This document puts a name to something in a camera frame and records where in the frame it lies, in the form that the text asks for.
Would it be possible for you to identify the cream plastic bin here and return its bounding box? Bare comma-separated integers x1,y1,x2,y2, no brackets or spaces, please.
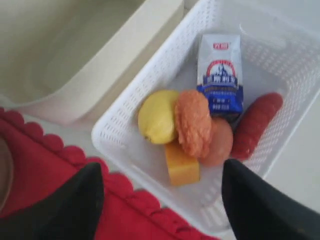
0,0,184,125

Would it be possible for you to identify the brown egg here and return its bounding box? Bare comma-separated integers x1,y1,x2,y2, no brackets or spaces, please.
199,117,234,167

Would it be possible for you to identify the red scalloped table cloth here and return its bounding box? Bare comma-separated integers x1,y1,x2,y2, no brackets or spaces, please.
0,109,208,240

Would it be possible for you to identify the yellow cheese wedge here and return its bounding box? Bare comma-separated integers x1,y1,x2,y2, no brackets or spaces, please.
164,141,200,186

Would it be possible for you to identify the blue white milk carton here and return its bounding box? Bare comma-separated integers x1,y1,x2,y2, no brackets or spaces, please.
196,33,244,123

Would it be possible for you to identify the white perforated plastic basket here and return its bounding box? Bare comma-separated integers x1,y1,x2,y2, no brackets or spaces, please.
91,0,320,237

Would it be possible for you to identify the fried chicken nugget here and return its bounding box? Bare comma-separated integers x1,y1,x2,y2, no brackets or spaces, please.
174,89,212,158

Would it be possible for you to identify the red sausage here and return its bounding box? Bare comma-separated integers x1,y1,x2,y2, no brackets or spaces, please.
230,92,284,161

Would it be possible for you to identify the yellow lemon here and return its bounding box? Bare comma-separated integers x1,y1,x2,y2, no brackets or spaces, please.
137,89,180,145

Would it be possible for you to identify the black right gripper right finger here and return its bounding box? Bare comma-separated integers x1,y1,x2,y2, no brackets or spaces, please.
221,159,320,240

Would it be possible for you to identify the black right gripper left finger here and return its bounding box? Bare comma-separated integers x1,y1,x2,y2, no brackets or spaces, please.
0,162,104,240

